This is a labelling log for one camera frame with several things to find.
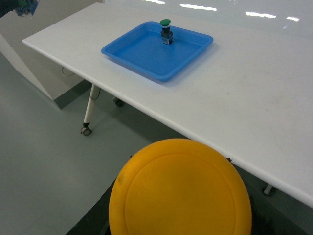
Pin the white partition panel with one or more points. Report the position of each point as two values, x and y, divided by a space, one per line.
57 83

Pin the white table leg with caster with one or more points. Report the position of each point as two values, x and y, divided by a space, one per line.
94 93

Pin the blue plastic tray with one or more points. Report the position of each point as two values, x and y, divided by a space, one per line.
142 50

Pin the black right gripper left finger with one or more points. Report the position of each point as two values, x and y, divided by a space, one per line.
96 221

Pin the red mushroom push button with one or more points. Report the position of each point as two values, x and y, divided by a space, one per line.
26 8

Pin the green mushroom push button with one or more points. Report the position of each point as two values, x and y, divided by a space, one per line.
166 33

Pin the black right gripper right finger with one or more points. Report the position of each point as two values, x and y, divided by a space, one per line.
276 213

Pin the yellow mushroom push button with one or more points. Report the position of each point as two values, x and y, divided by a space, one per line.
179 187

